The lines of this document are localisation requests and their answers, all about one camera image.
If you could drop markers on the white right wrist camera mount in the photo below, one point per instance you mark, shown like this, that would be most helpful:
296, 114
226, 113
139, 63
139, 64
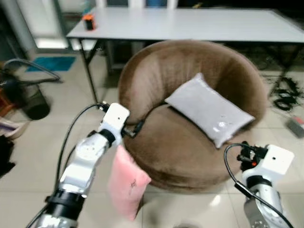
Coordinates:
278, 164

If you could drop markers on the grey pillow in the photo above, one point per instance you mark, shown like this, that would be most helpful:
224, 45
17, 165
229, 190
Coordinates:
209, 110

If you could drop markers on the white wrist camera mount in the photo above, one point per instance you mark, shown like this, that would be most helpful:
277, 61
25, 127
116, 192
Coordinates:
278, 164
115, 118

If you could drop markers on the grey power strip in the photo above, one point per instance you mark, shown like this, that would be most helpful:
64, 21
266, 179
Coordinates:
295, 127

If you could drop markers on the orange and black small device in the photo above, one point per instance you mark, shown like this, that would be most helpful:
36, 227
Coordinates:
89, 22

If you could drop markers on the blue floor mat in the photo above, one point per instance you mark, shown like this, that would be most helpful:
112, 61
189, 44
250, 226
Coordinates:
51, 63

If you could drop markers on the white rectangular table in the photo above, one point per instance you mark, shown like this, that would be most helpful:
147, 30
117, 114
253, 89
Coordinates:
190, 23

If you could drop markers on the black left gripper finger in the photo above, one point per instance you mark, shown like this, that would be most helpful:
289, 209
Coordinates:
139, 127

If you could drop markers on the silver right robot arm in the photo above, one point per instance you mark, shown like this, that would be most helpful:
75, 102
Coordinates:
263, 202

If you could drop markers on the brown round sofa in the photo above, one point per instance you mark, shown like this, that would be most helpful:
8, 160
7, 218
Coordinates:
180, 154

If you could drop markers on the pink pillow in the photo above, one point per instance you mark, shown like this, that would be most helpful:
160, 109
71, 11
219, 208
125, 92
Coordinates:
126, 185

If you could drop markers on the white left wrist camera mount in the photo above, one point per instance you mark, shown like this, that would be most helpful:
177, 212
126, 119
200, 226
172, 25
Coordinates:
115, 118

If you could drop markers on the black waste bin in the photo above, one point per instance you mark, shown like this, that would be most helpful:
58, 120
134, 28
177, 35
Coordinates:
33, 102

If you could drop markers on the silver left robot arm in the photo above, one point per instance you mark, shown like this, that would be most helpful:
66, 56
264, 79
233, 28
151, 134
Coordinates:
85, 161

